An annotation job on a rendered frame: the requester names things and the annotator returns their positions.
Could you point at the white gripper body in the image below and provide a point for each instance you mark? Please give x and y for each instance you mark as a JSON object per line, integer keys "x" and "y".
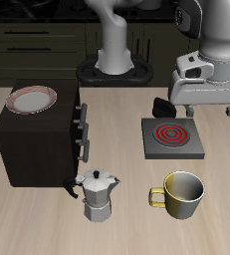
{"x": 202, "y": 93}

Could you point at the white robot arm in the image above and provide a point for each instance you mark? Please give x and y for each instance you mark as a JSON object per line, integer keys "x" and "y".
{"x": 115, "y": 50}

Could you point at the dark grey stove plate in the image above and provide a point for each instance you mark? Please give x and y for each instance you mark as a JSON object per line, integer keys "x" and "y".
{"x": 173, "y": 144}

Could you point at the yellow and white mug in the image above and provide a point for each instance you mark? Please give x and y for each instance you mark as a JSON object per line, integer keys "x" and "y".
{"x": 181, "y": 199}

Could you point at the white plate with red rim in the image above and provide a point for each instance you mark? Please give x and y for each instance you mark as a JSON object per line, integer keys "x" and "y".
{"x": 31, "y": 100}

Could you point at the silver moka pot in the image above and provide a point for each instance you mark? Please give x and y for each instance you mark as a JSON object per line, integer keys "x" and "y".
{"x": 96, "y": 196}

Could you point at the dark wooden cabinet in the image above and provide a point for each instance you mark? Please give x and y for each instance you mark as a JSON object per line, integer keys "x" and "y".
{"x": 37, "y": 149}

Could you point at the dark kitchen cupboards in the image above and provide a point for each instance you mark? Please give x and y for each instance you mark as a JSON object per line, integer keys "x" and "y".
{"x": 37, "y": 56}

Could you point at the flat black base plate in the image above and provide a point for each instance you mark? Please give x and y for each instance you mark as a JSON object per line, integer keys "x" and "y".
{"x": 86, "y": 73}

